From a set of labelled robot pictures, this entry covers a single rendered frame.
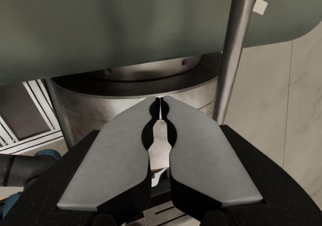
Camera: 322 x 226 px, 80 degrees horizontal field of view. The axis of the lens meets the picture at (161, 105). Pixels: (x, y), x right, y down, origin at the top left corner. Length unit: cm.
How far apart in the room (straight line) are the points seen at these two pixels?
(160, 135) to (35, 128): 126
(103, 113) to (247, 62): 189
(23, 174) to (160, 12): 50
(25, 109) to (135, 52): 125
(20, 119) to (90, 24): 130
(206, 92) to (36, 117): 126
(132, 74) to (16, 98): 116
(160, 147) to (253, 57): 189
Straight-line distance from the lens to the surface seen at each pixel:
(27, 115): 143
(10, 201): 54
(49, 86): 97
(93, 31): 18
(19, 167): 59
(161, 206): 88
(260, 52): 215
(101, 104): 25
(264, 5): 25
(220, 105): 16
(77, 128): 31
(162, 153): 28
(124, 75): 27
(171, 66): 28
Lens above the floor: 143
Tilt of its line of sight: 56 degrees down
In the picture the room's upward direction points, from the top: 142 degrees clockwise
